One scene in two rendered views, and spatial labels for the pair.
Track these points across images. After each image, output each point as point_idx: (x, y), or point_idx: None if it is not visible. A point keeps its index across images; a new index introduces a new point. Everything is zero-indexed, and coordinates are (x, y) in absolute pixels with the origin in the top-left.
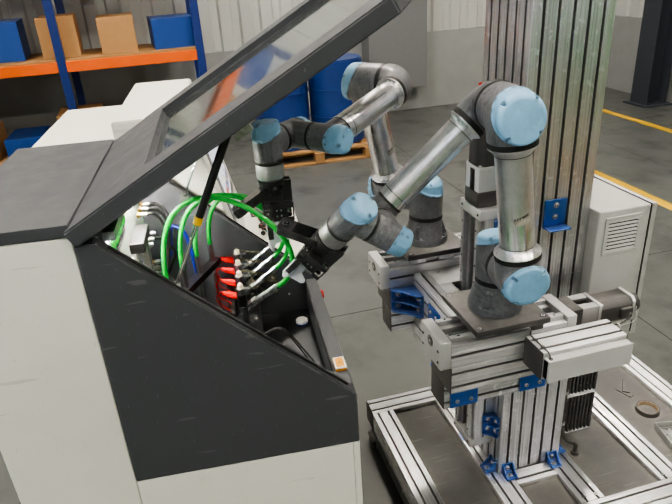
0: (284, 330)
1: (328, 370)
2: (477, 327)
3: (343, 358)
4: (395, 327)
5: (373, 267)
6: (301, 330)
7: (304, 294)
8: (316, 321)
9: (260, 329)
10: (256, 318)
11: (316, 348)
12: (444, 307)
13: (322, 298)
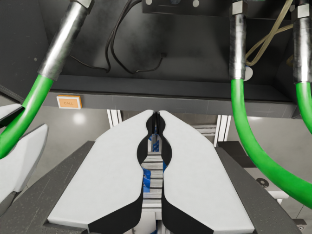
0: (105, 50)
1: (6, 91)
2: None
3: (75, 108)
4: (217, 146)
5: (261, 181)
6: (227, 68)
7: (284, 91)
8: (179, 95)
9: (157, 8)
10: (194, 4)
11: (182, 78)
12: (155, 204)
13: (228, 114)
